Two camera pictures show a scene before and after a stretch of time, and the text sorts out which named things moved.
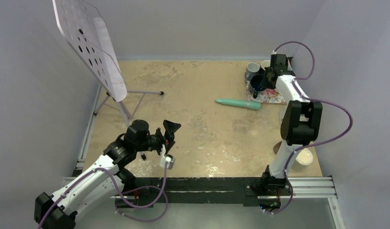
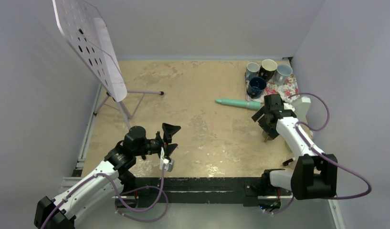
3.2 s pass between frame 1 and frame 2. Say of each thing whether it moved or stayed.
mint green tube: stayed
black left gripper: stayed
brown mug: moved
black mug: stayed
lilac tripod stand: stayed
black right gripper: moved
